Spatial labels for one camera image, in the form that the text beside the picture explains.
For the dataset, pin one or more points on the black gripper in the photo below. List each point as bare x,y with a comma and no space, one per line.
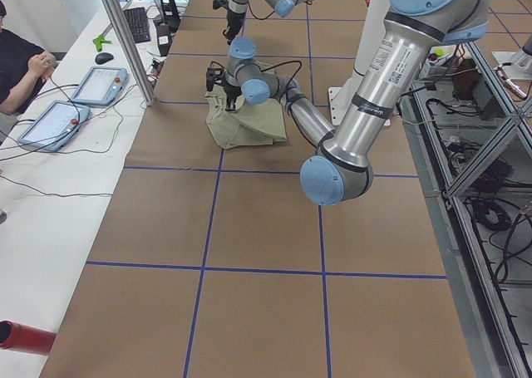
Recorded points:
232,21
230,90

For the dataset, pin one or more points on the olive green long-sleeve shirt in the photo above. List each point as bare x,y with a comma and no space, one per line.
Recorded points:
248,126

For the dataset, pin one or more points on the black keyboard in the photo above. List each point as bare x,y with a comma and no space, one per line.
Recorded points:
138,23

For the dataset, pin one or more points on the far teach pendant tablet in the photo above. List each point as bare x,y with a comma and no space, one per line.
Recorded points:
100,86

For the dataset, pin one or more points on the teach pendant tablet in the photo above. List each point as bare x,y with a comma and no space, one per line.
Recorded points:
100,86
55,126

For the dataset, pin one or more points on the black computer mouse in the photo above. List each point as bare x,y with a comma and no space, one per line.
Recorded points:
103,57

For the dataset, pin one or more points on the green plastic clip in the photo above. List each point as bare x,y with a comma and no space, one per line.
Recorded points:
99,42

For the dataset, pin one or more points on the near teach pendant tablet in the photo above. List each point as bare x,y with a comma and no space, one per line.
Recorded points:
55,126

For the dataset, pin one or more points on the seated person in black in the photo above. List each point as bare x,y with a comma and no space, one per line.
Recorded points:
25,68

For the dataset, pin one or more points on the red cylinder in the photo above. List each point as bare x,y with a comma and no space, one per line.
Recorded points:
27,339

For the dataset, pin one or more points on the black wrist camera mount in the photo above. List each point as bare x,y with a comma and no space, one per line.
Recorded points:
214,75
217,4

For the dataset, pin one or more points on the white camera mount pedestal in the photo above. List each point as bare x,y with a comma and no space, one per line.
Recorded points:
372,34

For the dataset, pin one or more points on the aluminium frame post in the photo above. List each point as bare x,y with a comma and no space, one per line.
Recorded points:
123,33

